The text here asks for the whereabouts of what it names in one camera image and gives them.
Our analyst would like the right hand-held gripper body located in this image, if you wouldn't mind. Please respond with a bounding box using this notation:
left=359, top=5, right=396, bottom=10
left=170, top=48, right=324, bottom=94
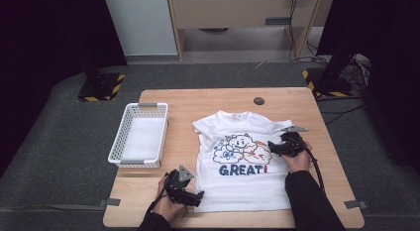
left=276, top=125, right=309, bottom=159

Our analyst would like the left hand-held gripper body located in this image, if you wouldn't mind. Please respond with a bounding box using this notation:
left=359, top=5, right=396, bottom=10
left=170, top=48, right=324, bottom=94
left=163, top=164, right=200, bottom=207

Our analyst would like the white printed t-shirt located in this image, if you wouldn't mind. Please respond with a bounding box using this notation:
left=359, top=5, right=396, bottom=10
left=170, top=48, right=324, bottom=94
left=192, top=109, right=294, bottom=214

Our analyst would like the white plastic basket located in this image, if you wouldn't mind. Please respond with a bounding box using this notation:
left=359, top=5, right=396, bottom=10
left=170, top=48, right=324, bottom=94
left=107, top=102, right=169, bottom=169

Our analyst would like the person's right hand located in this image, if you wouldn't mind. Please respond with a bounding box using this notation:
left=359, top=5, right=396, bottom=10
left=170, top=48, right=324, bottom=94
left=280, top=140, right=313, bottom=174

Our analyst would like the person's left hand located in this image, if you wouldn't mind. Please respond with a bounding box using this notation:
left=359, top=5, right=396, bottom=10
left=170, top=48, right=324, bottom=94
left=152, top=174, right=186, bottom=223

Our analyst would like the striped black stand base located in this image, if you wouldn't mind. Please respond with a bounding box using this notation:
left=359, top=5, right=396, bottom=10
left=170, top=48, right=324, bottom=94
left=76, top=71, right=127, bottom=103
left=301, top=67, right=354, bottom=98

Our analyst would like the black curtain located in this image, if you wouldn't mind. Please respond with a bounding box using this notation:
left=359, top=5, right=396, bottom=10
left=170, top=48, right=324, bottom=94
left=0, top=0, right=129, bottom=179
left=316, top=0, right=420, bottom=174

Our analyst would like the light wooden desk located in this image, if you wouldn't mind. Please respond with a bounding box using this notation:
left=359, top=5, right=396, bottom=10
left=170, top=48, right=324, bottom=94
left=166, top=0, right=335, bottom=60

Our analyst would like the white panel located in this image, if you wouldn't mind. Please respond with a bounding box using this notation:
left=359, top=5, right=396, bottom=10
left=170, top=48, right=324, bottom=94
left=102, top=0, right=179, bottom=57

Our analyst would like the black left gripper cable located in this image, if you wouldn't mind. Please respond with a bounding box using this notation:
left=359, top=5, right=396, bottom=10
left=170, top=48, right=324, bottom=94
left=146, top=172, right=170, bottom=215

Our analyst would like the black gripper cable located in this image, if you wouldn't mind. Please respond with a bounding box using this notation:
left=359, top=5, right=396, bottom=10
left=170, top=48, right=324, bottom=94
left=303, top=146, right=327, bottom=194
left=146, top=172, right=170, bottom=215

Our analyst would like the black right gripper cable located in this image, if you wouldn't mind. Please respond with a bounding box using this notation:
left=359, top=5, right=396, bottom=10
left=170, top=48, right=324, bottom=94
left=303, top=146, right=327, bottom=194

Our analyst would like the grey strap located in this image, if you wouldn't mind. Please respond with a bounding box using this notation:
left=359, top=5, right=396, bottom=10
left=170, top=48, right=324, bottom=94
left=97, top=197, right=122, bottom=207
left=343, top=199, right=368, bottom=210

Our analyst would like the bundle of black floor cables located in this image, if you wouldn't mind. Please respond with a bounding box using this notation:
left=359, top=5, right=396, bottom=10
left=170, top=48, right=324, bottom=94
left=286, top=0, right=371, bottom=126

